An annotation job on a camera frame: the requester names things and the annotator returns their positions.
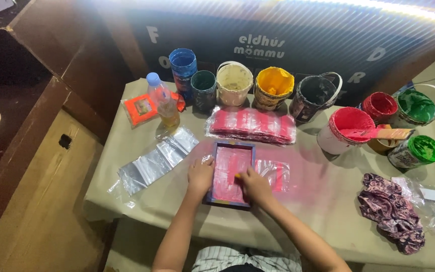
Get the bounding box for person's right hand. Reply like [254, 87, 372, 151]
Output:
[239, 166, 275, 207]

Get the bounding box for person's left hand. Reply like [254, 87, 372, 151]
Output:
[187, 156, 216, 198]

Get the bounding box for blue framed printing screen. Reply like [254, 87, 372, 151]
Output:
[202, 141, 257, 211]

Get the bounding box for clear bag with pink print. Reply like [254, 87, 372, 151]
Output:
[255, 159, 291, 193]

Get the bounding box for pile of clear plastic bags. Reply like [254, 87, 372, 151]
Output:
[108, 126, 200, 197]

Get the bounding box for stack of pink printed bags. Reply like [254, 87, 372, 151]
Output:
[205, 107, 297, 146]

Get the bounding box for orange plastic wrapper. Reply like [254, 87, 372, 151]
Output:
[171, 92, 186, 113]

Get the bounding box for dark green paint can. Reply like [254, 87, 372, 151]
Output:
[191, 70, 217, 112]

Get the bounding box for plastic bottle with yellow liquid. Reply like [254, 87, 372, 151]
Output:
[146, 72, 180, 128]

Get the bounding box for beige table cover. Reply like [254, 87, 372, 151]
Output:
[83, 77, 435, 272]

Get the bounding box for orange powder packet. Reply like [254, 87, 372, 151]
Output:
[121, 94, 160, 128]

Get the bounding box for person's striped shirt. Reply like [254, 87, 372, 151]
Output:
[191, 246, 303, 272]

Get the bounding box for white bucket of cream paint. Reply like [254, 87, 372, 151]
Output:
[216, 61, 254, 107]

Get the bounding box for yellow paint bucket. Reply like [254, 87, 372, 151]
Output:
[253, 66, 295, 112]

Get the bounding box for blue paint can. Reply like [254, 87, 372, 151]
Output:
[169, 48, 198, 102]

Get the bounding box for black paint bucket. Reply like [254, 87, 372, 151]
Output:
[289, 72, 343, 124]

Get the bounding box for white bucket of pink paint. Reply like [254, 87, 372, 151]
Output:
[316, 107, 377, 156]

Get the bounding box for black printed banner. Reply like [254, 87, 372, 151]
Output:
[125, 0, 435, 108]

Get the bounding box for wooden spatula with pink paint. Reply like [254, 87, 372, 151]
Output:
[340, 128, 416, 141]

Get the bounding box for purple patterned cloth rag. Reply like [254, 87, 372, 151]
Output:
[357, 173, 426, 255]

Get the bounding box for small red paint can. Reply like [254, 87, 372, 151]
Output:
[361, 92, 399, 123]

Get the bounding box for brown board with hole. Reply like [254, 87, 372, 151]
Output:
[0, 109, 105, 272]

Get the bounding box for small green paint can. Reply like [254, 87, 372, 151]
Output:
[387, 135, 435, 169]

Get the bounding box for large green paint bucket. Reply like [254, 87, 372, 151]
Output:
[391, 84, 435, 129]

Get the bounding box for clear bag with paper pieces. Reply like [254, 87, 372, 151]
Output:
[390, 176, 435, 237]

